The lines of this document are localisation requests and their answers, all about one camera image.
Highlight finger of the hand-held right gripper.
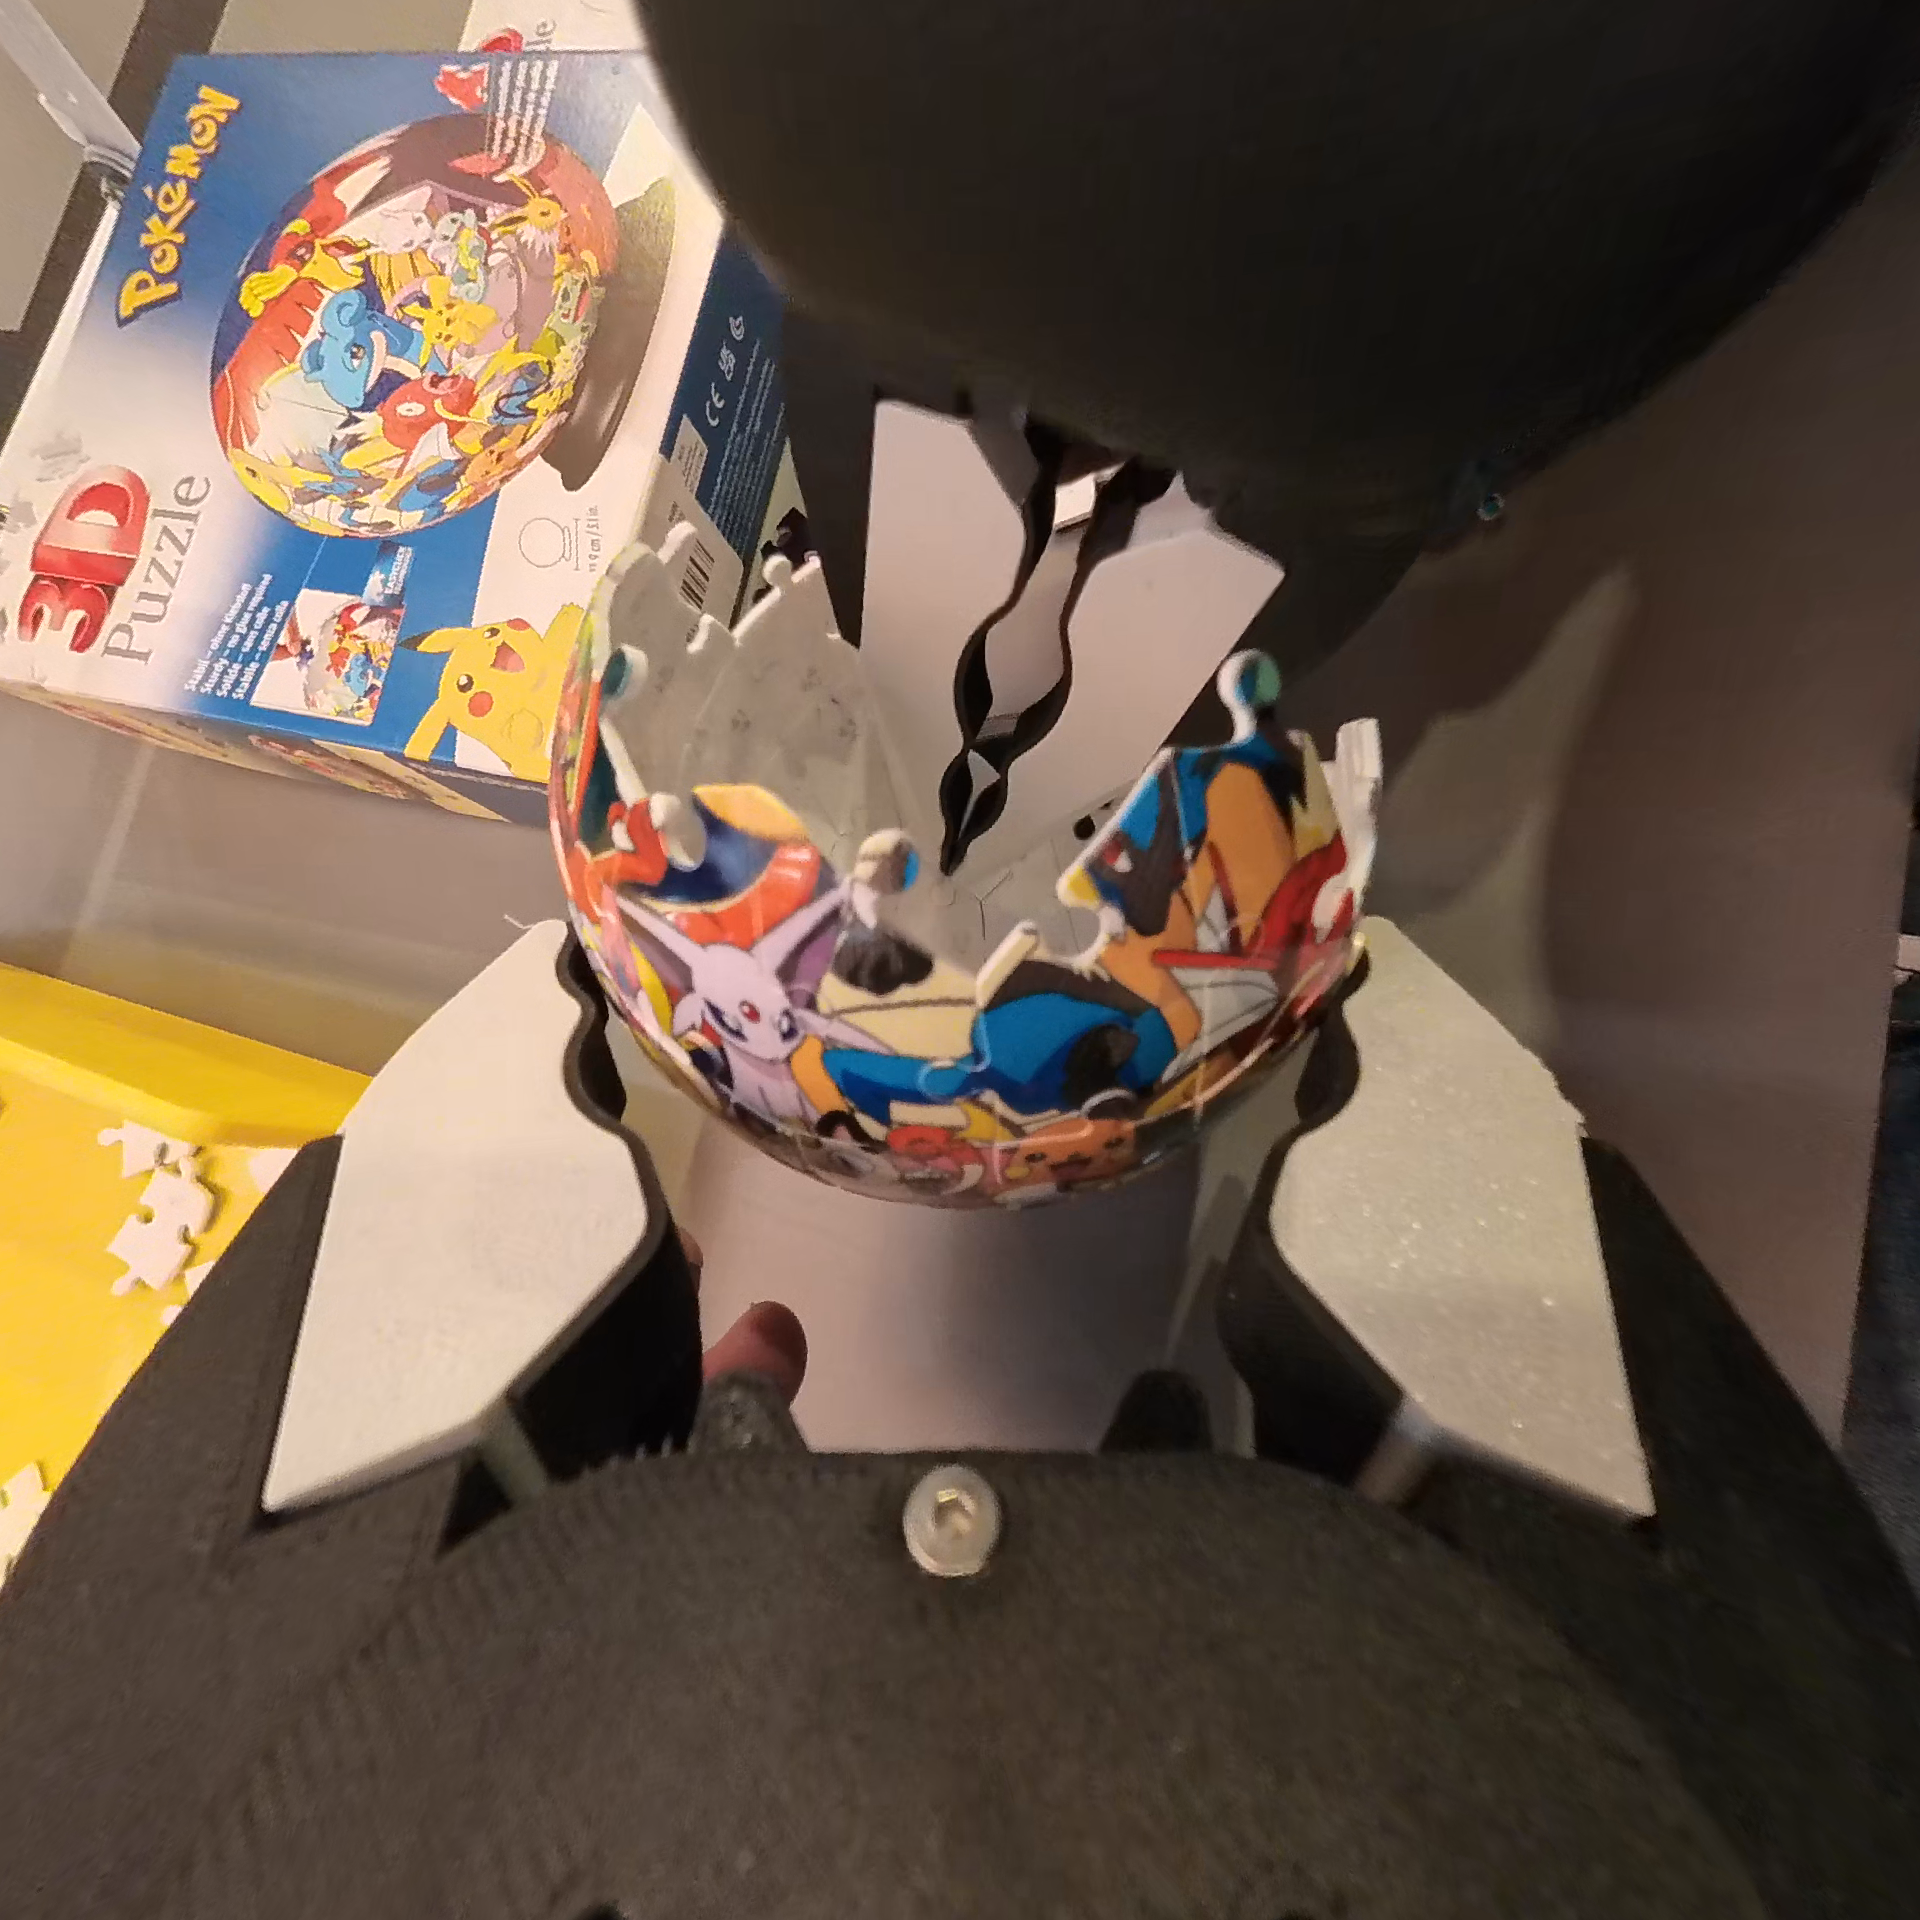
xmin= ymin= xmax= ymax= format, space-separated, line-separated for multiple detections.
xmin=860 ymin=390 xmax=1055 ymax=875
xmin=958 ymin=477 xmax=1287 ymax=881

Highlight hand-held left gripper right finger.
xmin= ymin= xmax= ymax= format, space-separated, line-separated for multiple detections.
xmin=1211 ymin=914 xmax=1660 ymax=1518

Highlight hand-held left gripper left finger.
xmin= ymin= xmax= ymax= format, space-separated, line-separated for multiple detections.
xmin=259 ymin=914 xmax=706 ymax=1513

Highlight yellow cardboard box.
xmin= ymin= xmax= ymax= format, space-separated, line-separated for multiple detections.
xmin=0 ymin=961 xmax=376 ymax=1577

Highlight colourful puzzle ball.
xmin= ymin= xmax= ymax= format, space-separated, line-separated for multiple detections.
xmin=547 ymin=532 xmax=1386 ymax=1210

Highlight pile of white puzzle pieces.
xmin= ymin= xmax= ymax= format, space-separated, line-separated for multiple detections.
xmin=0 ymin=1118 xmax=301 ymax=1565

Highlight blue white puzzle box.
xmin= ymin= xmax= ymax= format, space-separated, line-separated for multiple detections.
xmin=0 ymin=53 xmax=797 ymax=827

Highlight person's left hand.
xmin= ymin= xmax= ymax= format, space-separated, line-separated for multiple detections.
xmin=702 ymin=1298 xmax=812 ymax=1391

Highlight person's blue jeans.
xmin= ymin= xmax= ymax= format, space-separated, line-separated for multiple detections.
xmin=1842 ymin=796 xmax=1920 ymax=1518

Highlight clear plastic strip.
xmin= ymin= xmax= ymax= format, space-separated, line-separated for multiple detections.
xmin=0 ymin=0 xmax=143 ymax=166

